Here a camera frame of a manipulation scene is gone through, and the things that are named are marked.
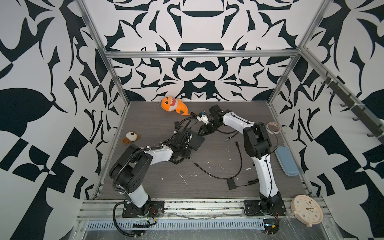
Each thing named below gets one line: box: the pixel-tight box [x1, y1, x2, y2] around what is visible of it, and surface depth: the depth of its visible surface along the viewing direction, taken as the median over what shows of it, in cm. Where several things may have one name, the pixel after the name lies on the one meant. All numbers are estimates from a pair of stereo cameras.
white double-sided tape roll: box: [266, 121, 281, 135], surface depth 107 cm
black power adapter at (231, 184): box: [226, 178, 259, 190], surface depth 83 cm
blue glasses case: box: [275, 146, 299, 177], surface depth 92 cm
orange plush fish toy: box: [160, 96, 191, 116], surface depth 111 cm
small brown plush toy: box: [122, 130, 141, 144], surface depth 99 cm
